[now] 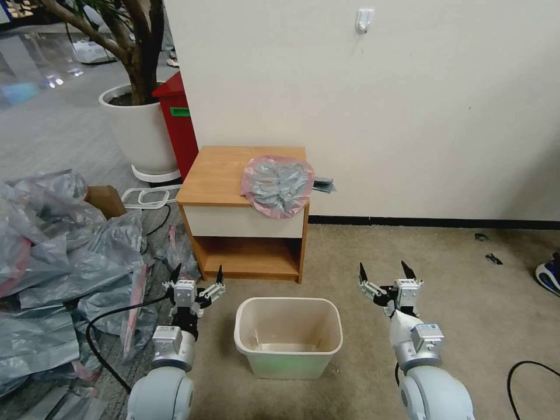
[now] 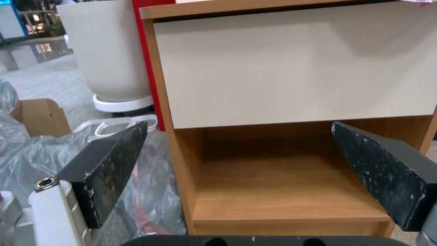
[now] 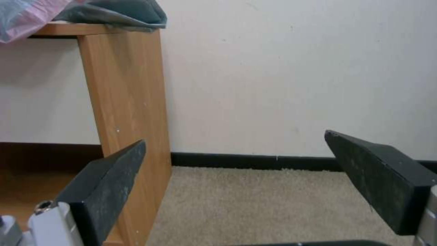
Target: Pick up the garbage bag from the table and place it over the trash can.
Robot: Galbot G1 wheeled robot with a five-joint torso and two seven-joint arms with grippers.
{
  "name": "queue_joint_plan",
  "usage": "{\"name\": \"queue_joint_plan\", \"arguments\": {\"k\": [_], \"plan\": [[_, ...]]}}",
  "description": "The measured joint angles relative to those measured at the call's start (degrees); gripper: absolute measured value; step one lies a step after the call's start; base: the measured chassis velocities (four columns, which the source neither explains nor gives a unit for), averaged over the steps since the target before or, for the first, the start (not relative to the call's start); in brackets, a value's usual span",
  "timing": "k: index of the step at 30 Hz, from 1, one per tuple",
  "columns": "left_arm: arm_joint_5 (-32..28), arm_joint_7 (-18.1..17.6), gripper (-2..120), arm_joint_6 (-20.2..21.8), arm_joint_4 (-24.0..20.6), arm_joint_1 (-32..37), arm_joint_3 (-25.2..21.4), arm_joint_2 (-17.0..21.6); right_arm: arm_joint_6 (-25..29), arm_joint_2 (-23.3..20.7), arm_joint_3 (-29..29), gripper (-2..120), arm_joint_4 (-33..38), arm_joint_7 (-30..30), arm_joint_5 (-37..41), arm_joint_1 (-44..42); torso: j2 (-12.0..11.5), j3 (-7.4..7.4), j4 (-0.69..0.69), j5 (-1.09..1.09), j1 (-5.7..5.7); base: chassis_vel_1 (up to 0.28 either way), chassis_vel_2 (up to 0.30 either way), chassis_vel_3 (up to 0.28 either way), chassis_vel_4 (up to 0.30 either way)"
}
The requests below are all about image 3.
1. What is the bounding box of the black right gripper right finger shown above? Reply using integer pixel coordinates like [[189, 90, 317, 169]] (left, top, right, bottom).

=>
[[324, 130, 437, 246]]

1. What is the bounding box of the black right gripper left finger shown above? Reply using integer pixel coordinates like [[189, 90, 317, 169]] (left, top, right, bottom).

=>
[[0, 140, 147, 246]]

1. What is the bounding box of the pink translucent garbage bag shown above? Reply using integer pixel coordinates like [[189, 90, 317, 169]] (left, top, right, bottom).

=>
[[0, 0, 90, 43]]

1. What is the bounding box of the wooden table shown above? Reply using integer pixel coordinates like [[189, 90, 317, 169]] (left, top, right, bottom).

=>
[[0, 22, 173, 246]]

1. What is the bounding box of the grey folded cloth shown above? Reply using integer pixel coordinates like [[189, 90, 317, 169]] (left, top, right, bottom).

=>
[[53, 0, 168, 33]]

